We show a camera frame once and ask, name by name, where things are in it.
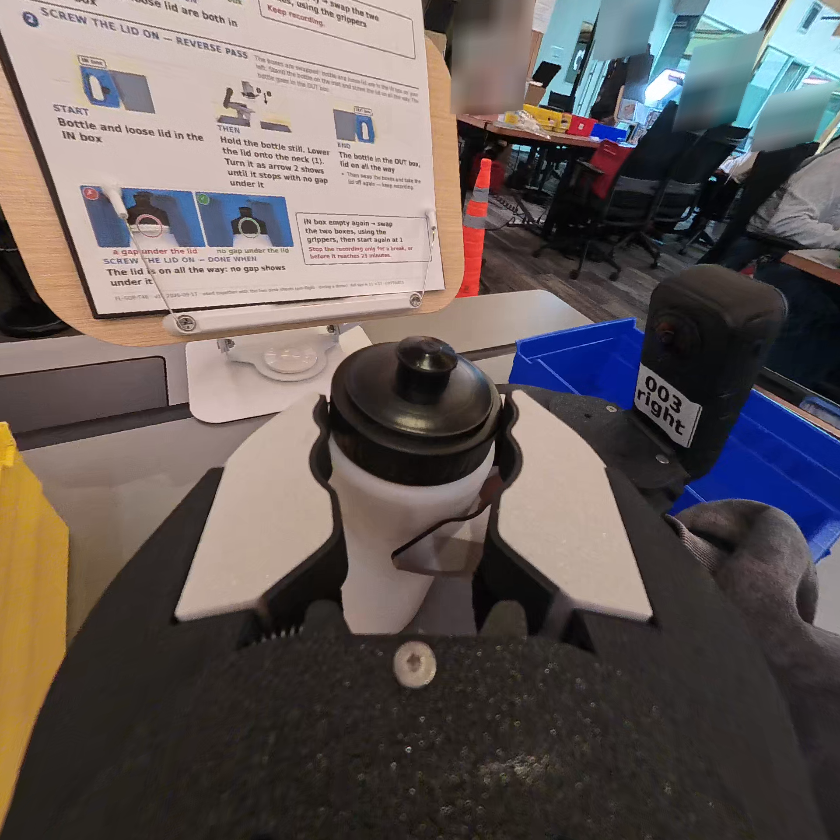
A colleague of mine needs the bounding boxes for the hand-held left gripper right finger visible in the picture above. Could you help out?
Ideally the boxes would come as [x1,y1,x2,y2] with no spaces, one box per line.
[474,388,654,639]

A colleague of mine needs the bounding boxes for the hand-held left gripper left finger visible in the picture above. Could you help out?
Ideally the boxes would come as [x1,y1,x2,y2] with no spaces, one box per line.
[174,392,347,635]

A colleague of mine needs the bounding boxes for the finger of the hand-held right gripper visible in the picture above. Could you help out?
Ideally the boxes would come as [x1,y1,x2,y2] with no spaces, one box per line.
[392,476,505,580]

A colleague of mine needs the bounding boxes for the white plastic bottle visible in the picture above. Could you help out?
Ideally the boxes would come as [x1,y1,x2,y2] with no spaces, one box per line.
[327,436,497,635]

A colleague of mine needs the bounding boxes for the black bottle lid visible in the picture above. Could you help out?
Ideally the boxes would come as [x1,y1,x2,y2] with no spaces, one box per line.
[328,336,504,488]

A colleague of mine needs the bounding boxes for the blue storage bin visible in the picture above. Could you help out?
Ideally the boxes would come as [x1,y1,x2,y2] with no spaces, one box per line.
[511,318,840,563]

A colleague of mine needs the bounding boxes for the yellow storage bin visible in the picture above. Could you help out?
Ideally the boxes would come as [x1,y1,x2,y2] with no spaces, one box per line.
[0,422,70,824]

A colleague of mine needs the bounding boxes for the person's right forearm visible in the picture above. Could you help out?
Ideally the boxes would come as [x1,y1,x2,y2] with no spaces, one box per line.
[666,499,840,840]

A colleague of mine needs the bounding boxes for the orange traffic cone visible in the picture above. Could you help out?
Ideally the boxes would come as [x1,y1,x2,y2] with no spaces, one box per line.
[456,157,494,299]

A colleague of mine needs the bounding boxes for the black office chair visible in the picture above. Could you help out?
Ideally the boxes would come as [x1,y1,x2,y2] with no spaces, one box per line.
[656,125,756,258]
[535,125,665,283]

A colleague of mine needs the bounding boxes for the background wooden desk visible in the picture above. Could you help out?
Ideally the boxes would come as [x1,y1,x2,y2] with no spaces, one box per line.
[780,251,840,287]

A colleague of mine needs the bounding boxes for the small yellow bins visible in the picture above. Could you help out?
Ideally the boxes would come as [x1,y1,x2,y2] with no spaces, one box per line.
[504,104,573,133]

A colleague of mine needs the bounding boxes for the background table with bins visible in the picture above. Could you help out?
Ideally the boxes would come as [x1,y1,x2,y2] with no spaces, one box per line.
[456,105,634,173]

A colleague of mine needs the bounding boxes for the instruction sheet on stand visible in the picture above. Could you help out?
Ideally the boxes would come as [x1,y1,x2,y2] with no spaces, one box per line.
[0,0,465,349]

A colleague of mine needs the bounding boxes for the printed instruction sheet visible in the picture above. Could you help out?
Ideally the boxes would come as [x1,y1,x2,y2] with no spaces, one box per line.
[0,0,448,320]

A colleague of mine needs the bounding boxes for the grey table cable hatch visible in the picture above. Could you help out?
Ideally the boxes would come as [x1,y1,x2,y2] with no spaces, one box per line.
[0,357,169,435]

